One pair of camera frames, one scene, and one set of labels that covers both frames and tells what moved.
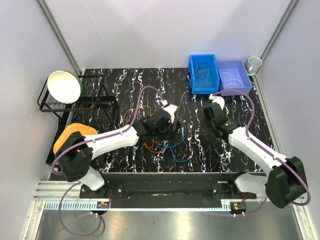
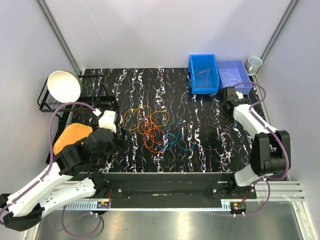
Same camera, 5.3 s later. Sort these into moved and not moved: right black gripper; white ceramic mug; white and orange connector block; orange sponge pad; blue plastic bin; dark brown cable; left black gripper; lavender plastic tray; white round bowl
Moved: right black gripper; left black gripper; dark brown cable; white and orange connector block
Not moved: lavender plastic tray; orange sponge pad; white ceramic mug; blue plastic bin; white round bowl
